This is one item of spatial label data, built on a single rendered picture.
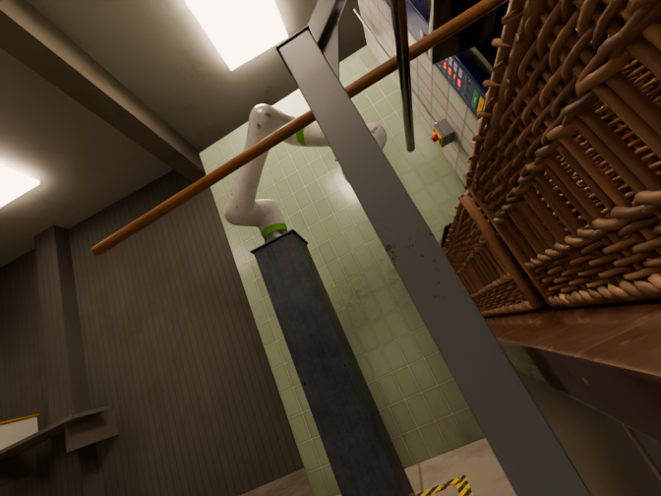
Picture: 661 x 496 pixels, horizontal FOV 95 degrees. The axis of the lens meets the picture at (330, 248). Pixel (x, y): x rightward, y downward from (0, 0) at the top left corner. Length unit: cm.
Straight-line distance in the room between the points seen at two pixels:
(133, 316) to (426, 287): 377
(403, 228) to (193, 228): 348
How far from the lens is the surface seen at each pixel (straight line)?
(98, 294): 433
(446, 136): 180
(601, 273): 25
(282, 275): 131
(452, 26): 92
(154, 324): 372
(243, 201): 137
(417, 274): 25
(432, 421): 194
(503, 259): 39
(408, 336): 187
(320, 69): 37
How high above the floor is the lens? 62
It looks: 20 degrees up
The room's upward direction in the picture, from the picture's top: 25 degrees counter-clockwise
